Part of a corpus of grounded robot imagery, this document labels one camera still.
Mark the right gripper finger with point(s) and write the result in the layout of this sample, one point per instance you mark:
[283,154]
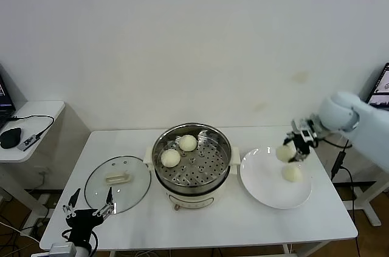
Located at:
[290,139]
[301,156]

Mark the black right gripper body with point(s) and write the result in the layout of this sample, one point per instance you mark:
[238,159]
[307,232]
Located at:
[301,146]

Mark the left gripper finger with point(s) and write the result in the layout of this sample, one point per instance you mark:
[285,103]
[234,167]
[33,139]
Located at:
[70,210]
[108,209]

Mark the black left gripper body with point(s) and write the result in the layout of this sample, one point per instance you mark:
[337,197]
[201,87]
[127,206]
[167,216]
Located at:
[82,220]

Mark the white steamed baozi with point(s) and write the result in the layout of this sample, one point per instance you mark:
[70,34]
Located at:
[187,142]
[284,152]
[292,174]
[170,158]

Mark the round glass lid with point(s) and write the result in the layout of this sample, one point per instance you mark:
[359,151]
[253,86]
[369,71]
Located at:
[133,190]

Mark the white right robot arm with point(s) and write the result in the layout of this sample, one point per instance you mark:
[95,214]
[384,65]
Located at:
[370,129]

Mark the stainless steel steamer basket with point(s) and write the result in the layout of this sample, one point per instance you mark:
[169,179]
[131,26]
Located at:
[200,169]

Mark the white power strip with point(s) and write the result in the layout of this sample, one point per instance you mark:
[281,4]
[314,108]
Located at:
[44,200]

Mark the white round plate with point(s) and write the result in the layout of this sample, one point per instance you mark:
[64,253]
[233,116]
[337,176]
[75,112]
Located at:
[267,184]

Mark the black floor bar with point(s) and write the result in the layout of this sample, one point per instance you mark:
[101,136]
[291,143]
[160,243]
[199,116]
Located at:
[355,184]

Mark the grey usb hub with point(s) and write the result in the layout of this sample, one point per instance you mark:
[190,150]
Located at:
[28,142]

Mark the white side desk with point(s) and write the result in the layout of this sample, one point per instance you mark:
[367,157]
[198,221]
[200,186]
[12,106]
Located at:
[372,202]
[39,111]

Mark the cream electric cooker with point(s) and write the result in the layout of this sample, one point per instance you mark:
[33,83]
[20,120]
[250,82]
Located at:
[194,200]

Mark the black computer mouse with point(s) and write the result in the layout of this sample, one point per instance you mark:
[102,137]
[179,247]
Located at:
[11,137]

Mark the black laptop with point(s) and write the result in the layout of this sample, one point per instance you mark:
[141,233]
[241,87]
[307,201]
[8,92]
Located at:
[4,93]
[380,87]

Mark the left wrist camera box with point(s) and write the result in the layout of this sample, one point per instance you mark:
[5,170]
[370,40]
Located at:
[62,250]

